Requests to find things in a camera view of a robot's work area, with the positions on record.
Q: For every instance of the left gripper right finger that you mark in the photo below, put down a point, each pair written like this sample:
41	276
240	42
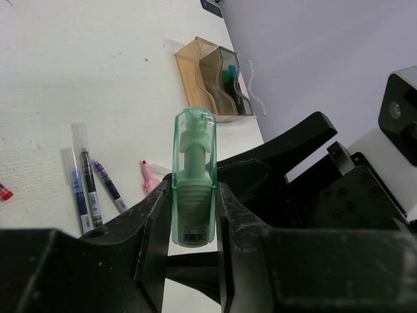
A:
266	269

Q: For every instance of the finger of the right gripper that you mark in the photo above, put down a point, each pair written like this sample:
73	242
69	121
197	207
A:
260	172

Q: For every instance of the grey translucent container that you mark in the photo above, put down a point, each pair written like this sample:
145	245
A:
220	72

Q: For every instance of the red gel pen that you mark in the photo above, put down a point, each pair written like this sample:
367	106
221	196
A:
5	193

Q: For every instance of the black gel pen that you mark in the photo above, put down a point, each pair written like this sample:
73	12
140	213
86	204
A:
79	133

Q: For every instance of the brown translucent container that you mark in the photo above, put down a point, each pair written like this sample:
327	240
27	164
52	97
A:
199	68

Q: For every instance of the blue gel pen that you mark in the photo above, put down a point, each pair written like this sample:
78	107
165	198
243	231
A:
73	178

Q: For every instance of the clear correction tape cap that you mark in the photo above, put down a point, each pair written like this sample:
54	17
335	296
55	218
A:
160	170

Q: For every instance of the green translucent correction tape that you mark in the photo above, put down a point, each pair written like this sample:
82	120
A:
194	178

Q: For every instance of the green cap black highlighter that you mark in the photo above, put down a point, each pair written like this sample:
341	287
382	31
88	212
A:
227	83

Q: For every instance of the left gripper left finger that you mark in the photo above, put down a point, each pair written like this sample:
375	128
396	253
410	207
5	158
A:
118	267

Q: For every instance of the clear translucent container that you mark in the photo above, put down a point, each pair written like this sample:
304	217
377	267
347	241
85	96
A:
254	105

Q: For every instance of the pink translucent correction tape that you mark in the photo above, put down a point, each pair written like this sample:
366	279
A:
150	181

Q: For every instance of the purple gel pen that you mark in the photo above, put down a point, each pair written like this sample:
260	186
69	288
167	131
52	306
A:
110	186

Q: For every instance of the right blue table label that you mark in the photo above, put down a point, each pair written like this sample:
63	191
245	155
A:
212	8

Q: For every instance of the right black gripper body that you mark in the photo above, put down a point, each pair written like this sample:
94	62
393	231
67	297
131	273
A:
341	191

